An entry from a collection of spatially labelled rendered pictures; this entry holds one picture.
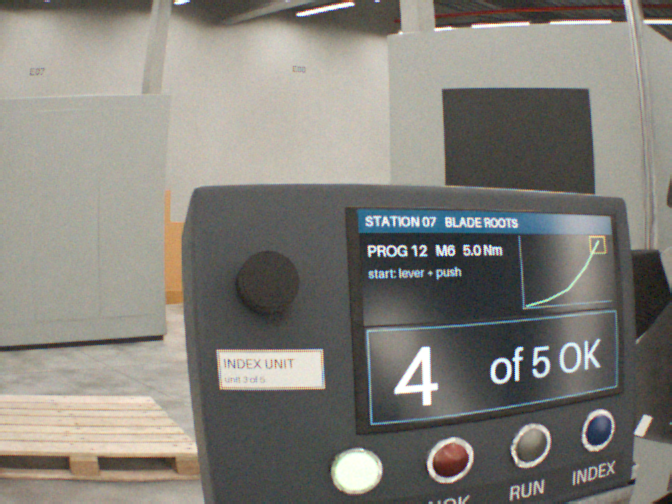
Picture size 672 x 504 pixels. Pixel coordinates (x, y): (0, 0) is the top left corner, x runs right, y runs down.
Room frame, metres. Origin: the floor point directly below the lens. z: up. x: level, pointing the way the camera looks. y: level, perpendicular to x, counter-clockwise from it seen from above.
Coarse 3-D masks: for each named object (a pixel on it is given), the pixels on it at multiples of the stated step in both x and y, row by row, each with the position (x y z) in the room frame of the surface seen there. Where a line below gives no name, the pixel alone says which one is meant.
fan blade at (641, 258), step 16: (640, 256) 1.20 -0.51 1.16; (656, 256) 1.17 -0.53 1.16; (640, 272) 1.20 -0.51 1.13; (656, 272) 1.17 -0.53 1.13; (640, 288) 1.19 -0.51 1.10; (656, 288) 1.17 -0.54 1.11; (640, 304) 1.19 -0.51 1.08; (656, 304) 1.16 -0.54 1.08; (640, 320) 1.19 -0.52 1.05; (640, 336) 1.19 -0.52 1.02
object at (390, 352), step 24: (384, 336) 0.40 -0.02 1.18; (408, 336) 0.40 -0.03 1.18; (432, 336) 0.41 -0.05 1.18; (456, 336) 0.41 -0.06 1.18; (384, 360) 0.40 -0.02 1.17; (408, 360) 0.40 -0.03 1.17; (432, 360) 0.40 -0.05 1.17; (456, 360) 0.40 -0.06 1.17; (384, 384) 0.39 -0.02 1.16; (408, 384) 0.40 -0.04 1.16; (432, 384) 0.40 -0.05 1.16; (456, 384) 0.40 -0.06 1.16; (384, 408) 0.39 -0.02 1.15; (408, 408) 0.39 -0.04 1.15; (432, 408) 0.40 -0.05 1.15; (456, 408) 0.40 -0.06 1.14
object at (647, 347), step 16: (656, 320) 1.03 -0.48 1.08; (656, 336) 1.01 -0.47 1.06; (640, 352) 1.01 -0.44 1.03; (656, 352) 0.99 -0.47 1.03; (640, 368) 0.99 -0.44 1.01; (656, 368) 0.97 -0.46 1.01; (640, 384) 0.97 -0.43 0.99; (656, 384) 0.96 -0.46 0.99; (640, 400) 0.95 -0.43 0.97; (656, 400) 0.94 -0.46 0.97; (640, 416) 0.94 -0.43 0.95; (656, 416) 0.92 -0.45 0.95; (656, 432) 0.90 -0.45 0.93
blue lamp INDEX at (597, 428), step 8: (592, 416) 0.41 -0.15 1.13; (600, 416) 0.41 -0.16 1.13; (608, 416) 0.42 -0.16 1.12; (584, 424) 0.41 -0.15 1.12; (592, 424) 0.41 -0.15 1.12; (600, 424) 0.41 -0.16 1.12; (608, 424) 0.41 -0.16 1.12; (584, 432) 0.41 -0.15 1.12; (592, 432) 0.41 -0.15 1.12; (600, 432) 0.41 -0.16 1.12; (608, 432) 0.41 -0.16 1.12; (584, 440) 0.41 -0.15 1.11; (592, 440) 0.41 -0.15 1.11; (600, 440) 0.40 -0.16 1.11; (608, 440) 0.41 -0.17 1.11; (584, 448) 0.41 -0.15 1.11; (592, 448) 0.41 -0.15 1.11; (600, 448) 0.41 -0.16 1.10
